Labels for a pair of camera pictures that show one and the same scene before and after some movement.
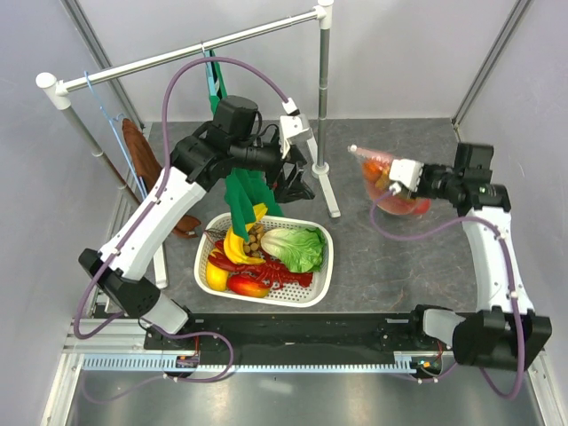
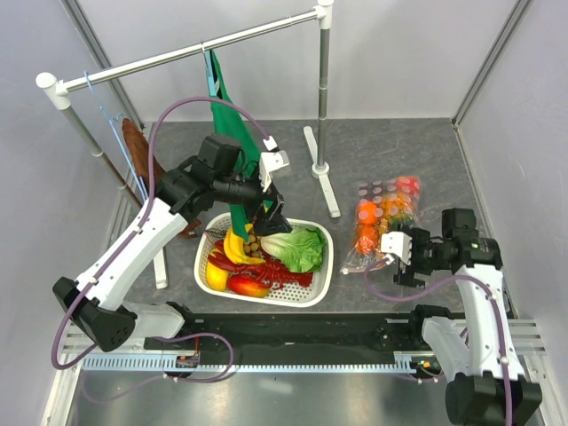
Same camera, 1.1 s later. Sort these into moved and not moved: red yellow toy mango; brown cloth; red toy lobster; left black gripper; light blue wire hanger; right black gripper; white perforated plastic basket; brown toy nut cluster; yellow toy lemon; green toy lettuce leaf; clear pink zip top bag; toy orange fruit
Moved: right black gripper; left black gripper; clear pink zip top bag; toy orange fruit
Not moved: white perforated plastic basket; green toy lettuce leaf; brown toy nut cluster; red yellow toy mango; brown cloth; yellow toy lemon; light blue wire hanger; red toy lobster
